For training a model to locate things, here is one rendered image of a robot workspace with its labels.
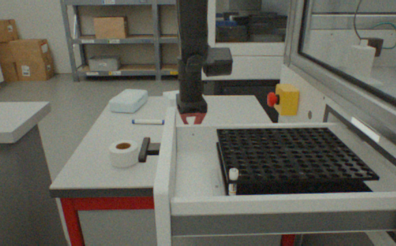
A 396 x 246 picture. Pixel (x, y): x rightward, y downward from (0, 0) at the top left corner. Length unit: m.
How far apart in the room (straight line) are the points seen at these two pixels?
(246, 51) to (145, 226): 0.82
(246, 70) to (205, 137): 0.72
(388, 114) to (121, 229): 0.60
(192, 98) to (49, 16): 4.46
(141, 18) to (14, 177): 3.79
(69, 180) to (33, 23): 4.55
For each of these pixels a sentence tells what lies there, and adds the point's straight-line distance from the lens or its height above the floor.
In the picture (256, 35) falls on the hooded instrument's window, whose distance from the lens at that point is 1.30.
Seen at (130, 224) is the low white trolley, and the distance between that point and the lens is 0.76.
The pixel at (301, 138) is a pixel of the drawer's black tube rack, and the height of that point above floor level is 0.90.
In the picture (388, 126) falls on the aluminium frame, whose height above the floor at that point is 0.96.
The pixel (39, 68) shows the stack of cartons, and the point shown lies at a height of 0.18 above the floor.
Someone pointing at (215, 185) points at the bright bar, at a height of 0.85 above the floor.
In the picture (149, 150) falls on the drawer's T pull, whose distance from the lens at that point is 0.49.
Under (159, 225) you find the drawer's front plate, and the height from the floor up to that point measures 0.87.
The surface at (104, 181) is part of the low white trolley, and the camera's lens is 0.70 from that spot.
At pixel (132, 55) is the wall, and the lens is 4.80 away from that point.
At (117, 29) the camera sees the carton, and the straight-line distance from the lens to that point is 4.34.
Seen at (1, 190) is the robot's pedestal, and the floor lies 0.52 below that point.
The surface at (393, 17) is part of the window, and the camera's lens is 0.56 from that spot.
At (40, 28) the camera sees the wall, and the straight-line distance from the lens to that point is 5.15.
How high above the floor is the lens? 1.14
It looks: 24 degrees down
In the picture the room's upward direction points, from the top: straight up
